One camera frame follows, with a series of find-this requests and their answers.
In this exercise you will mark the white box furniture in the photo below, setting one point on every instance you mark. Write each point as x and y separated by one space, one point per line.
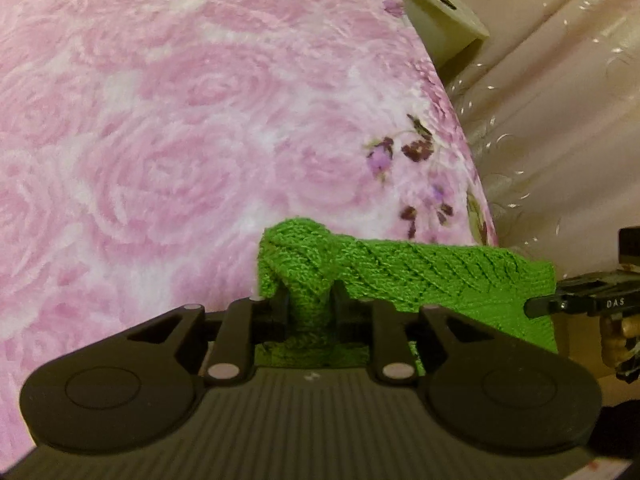
446 27

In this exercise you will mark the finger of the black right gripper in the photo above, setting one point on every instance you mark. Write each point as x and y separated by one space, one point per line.
609 294

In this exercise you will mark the green knitted sweater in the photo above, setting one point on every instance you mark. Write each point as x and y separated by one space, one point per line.
488 284

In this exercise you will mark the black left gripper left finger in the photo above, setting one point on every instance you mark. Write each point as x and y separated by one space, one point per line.
130 389

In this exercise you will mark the pink floral bed blanket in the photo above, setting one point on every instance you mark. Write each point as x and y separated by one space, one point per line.
147 144

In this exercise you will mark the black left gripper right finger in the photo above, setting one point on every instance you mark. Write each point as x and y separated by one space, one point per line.
492 390

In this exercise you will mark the beige patterned curtain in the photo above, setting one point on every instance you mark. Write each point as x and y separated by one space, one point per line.
550 107

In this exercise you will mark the right hand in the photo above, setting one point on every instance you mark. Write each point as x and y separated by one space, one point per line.
620 346

